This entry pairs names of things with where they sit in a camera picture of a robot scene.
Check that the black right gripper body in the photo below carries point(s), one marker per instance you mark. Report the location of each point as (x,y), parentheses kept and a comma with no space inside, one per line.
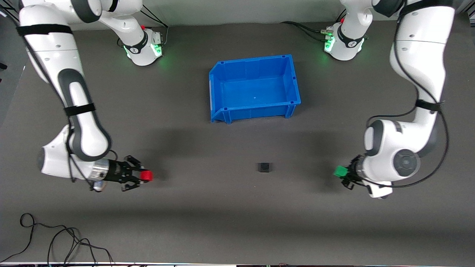
(118,172)

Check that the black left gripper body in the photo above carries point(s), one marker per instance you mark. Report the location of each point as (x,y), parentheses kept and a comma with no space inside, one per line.
(355,171)

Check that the small green cube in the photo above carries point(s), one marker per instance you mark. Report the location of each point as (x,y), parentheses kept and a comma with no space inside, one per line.
(340,171)

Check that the small red cube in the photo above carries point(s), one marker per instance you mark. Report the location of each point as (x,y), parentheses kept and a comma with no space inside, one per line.
(147,176)

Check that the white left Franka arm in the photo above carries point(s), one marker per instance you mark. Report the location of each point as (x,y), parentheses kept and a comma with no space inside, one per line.
(419,66)

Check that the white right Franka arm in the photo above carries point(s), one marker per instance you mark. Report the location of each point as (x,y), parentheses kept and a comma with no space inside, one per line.
(81,122)

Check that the small black cube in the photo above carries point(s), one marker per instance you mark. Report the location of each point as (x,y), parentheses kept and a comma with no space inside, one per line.
(264,168)

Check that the dark grey table mat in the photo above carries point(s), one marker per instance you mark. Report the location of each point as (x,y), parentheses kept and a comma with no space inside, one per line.
(237,207)

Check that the blue plastic storage bin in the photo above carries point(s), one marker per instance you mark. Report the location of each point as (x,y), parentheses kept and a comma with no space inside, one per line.
(256,92)

